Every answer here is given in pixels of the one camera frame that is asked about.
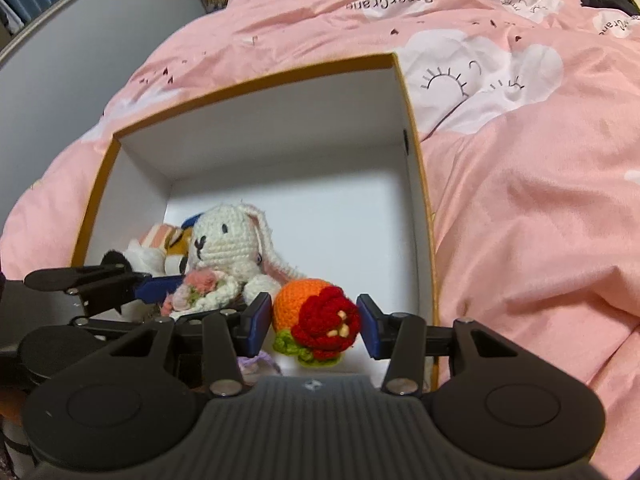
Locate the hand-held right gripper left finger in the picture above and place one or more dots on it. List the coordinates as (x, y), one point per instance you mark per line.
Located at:
(260, 322)

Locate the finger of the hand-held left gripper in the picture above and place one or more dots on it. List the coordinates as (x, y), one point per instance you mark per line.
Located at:
(155, 287)
(110, 324)

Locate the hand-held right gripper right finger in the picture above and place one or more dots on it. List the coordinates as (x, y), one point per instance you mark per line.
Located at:
(367, 327)

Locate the orange crochet ball red flower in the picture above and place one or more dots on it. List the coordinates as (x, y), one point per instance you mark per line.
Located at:
(300, 305)

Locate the white crochet bunny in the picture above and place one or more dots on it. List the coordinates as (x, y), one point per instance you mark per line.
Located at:
(225, 245)

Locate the orange cardboard box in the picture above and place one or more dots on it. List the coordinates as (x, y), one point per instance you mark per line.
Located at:
(300, 200)

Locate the black and white plush toy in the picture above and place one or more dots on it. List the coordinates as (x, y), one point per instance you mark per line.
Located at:
(145, 260)

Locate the orange striped plush toy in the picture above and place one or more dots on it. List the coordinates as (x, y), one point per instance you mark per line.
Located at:
(176, 255)

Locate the lavender crochet item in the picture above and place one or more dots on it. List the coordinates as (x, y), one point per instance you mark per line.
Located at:
(255, 362)

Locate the pink striped plush toy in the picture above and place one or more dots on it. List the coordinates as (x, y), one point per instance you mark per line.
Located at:
(160, 235)

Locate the blue fabric item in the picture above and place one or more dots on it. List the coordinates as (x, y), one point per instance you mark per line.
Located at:
(192, 220)

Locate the pink printed blanket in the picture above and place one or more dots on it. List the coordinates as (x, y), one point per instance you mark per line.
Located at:
(500, 210)

